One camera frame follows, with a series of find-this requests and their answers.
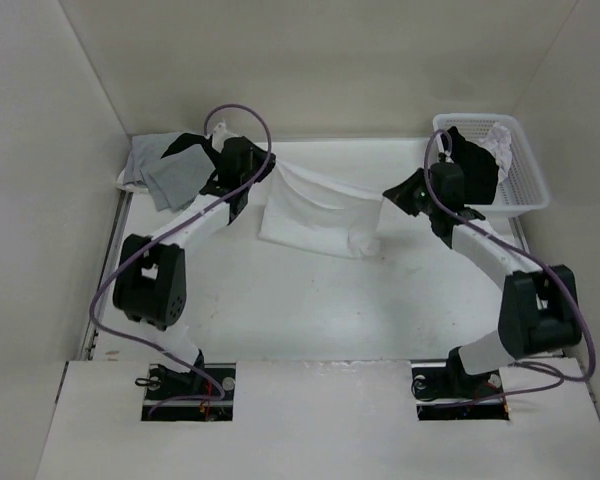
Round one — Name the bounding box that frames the purple cable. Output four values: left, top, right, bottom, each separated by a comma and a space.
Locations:
423, 128, 596, 409
88, 103, 274, 419

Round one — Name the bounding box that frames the folded black tank top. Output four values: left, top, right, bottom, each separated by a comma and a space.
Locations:
162, 132, 220, 166

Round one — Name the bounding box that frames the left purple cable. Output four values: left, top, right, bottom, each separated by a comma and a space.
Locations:
88, 103, 274, 419

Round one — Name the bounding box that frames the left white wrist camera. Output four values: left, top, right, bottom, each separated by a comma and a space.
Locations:
209, 120, 234, 152

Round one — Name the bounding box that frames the white plastic basket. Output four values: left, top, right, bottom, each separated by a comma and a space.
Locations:
432, 113, 551, 218

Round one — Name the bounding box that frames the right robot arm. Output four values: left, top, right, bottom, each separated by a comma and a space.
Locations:
383, 163, 582, 399

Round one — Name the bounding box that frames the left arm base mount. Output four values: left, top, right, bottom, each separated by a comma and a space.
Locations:
135, 363, 237, 423

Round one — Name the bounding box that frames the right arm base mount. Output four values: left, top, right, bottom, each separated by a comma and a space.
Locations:
411, 362, 509, 421

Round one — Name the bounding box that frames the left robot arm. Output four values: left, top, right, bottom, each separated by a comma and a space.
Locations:
112, 135, 276, 399

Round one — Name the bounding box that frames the lower grey folded tank top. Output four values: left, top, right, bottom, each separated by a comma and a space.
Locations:
116, 132, 181, 192

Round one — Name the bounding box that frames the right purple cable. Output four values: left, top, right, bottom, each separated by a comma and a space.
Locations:
423, 128, 596, 409

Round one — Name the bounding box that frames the black tank top in basket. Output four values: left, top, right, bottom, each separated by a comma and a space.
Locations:
442, 126, 499, 205

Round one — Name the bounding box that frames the white tank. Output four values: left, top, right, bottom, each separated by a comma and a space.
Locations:
477, 122, 513, 184
259, 162, 383, 259

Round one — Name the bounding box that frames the crumpled white tank top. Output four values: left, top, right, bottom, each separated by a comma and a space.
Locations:
477, 122, 513, 184

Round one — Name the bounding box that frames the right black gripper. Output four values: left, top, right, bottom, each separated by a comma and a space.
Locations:
383, 168, 440, 217

